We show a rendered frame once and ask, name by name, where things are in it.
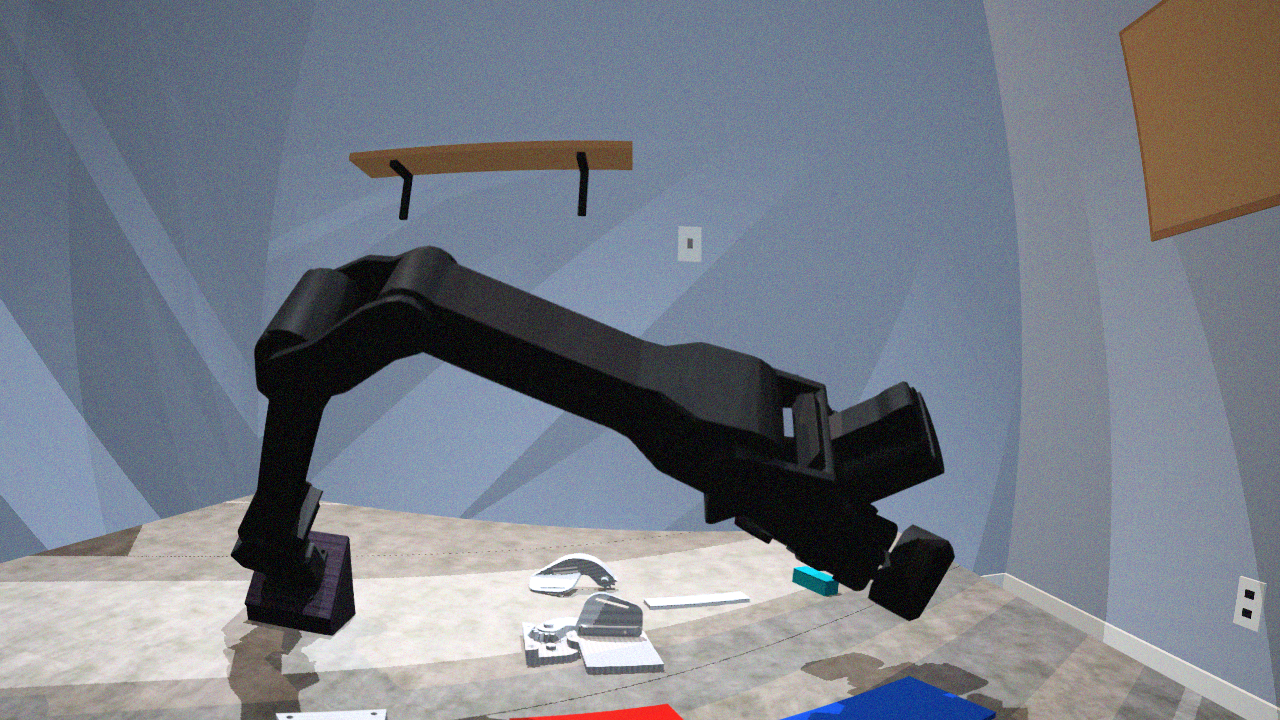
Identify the blue flat rectangular plate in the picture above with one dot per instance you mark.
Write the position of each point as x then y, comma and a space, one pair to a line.
905, 699

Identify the cyan rectangular bar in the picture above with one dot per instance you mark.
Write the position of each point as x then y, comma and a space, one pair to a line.
816, 581

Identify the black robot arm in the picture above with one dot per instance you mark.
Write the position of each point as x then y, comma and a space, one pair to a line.
708, 416

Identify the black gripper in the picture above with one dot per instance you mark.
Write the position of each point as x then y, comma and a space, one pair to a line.
852, 552

